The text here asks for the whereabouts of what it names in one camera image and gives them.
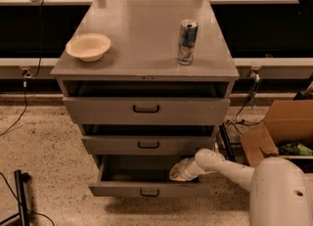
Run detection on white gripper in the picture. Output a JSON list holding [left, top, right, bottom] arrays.
[[169, 158, 204, 182]]

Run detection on grey bottom drawer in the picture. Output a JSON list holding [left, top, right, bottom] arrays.
[[89, 156, 207, 198]]

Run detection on grey drawer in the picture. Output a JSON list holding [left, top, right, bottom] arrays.
[[89, 156, 207, 198], [64, 97, 230, 125], [82, 136, 216, 156]]

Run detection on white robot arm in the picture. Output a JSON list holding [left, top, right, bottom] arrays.
[[169, 149, 313, 226]]

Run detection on grey middle drawer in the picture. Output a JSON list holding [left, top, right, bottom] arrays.
[[82, 136, 216, 156]]

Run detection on grey drawer cabinet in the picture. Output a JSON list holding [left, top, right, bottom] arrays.
[[50, 0, 241, 181]]

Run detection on grey top drawer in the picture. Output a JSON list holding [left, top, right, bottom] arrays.
[[64, 97, 230, 125]]

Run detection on black bar on floor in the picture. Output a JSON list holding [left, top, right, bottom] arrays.
[[219, 124, 236, 162]]

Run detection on green bag in box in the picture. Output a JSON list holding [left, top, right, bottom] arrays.
[[278, 142, 313, 157]]

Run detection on brown cardboard box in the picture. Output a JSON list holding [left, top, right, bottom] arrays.
[[241, 100, 313, 167]]

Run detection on blue silver drink can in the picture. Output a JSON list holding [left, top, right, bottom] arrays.
[[177, 20, 199, 66]]

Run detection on white bowl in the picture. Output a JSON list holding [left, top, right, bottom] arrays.
[[66, 33, 111, 62]]

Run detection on black stand leg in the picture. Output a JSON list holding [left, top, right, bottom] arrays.
[[0, 170, 30, 226]]

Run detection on black cables right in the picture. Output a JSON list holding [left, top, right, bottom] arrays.
[[224, 72, 262, 133]]

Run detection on black cable left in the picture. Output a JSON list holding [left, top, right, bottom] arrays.
[[0, 0, 57, 138]]

